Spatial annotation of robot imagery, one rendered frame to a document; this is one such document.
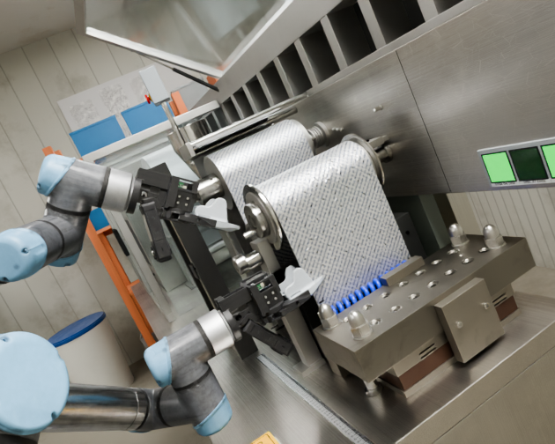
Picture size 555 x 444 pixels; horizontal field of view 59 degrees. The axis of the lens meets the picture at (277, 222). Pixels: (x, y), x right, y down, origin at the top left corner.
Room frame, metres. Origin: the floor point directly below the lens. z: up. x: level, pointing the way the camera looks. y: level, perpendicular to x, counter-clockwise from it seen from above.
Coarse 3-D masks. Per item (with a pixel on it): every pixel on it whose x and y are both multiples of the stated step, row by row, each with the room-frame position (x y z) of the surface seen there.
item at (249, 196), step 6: (372, 162) 1.01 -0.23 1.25; (246, 198) 1.01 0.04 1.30; (252, 198) 0.97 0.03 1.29; (258, 204) 0.95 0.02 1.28; (264, 210) 0.93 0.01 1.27; (276, 216) 0.93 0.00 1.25; (270, 222) 0.93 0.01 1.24; (270, 228) 0.95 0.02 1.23; (270, 234) 0.96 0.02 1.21; (276, 234) 0.94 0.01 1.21; (282, 234) 0.95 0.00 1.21; (270, 240) 0.98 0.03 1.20
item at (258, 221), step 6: (246, 204) 0.98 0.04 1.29; (252, 204) 0.97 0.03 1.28; (246, 210) 0.98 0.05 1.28; (252, 210) 0.95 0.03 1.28; (258, 210) 0.95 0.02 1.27; (246, 216) 1.00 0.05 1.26; (252, 216) 0.96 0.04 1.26; (258, 216) 0.95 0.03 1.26; (264, 216) 0.95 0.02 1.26; (252, 222) 0.98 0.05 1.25; (258, 222) 0.94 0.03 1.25; (264, 222) 0.95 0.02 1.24; (252, 228) 1.00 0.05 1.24; (258, 228) 0.96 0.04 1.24; (264, 228) 0.95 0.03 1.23; (258, 234) 0.98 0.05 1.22; (264, 234) 0.96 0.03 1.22
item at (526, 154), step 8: (512, 152) 0.77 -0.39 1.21; (520, 152) 0.75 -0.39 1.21; (528, 152) 0.74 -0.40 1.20; (536, 152) 0.72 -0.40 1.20; (520, 160) 0.76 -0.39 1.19; (528, 160) 0.74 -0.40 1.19; (536, 160) 0.73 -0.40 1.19; (520, 168) 0.76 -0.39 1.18; (528, 168) 0.75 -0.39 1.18; (536, 168) 0.73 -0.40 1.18; (520, 176) 0.77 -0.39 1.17; (528, 176) 0.75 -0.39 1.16; (536, 176) 0.74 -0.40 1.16; (544, 176) 0.72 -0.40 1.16
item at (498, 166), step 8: (504, 152) 0.78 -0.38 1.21; (488, 160) 0.82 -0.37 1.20; (496, 160) 0.80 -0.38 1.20; (504, 160) 0.79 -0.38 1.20; (488, 168) 0.82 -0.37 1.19; (496, 168) 0.81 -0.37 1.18; (504, 168) 0.79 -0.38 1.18; (496, 176) 0.81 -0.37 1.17; (504, 176) 0.80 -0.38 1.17; (512, 176) 0.78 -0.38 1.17
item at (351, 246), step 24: (336, 216) 0.96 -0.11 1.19; (360, 216) 0.98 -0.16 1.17; (384, 216) 1.00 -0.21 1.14; (288, 240) 0.93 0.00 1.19; (312, 240) 0.94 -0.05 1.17; (336, 240) 0.96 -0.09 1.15; (360, 240) 0.97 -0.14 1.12; (384, 240) 0.99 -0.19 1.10; (312, 264) 0.94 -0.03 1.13; (336, 264) 0.95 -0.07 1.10; (360, 264) 0.97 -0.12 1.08; (384, 264) 0.98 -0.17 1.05; (336, 288) 0.94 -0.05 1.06
